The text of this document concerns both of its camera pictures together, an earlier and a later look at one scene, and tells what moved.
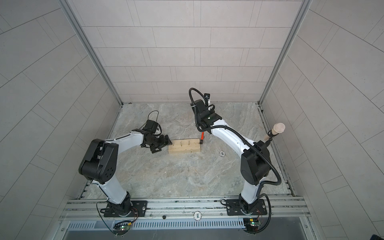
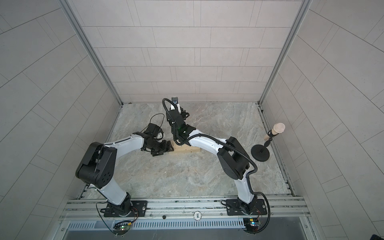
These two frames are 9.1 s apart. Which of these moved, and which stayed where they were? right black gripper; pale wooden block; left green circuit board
Moved: right black gripper
Stayed: pale wooden block; left green circuit board
